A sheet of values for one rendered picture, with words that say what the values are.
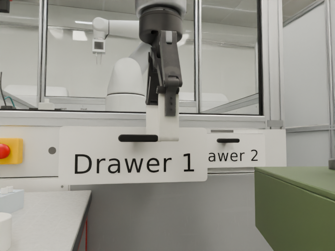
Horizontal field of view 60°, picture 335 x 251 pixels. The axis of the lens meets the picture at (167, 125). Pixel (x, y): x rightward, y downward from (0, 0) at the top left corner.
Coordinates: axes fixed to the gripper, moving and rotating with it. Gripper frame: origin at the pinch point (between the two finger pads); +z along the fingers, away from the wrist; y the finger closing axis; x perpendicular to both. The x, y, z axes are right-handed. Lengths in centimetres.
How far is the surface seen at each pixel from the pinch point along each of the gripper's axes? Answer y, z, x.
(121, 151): 8.9, 3.1, 6.0
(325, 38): 141, -80, -155
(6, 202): 12.0, 12.7, 27.2
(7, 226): -7.7, 12.0, 20.9
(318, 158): 155, 13, -156
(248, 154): 40, 5, -37
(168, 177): 8.9, 8.1, -3.3
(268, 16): 42, -43, -46
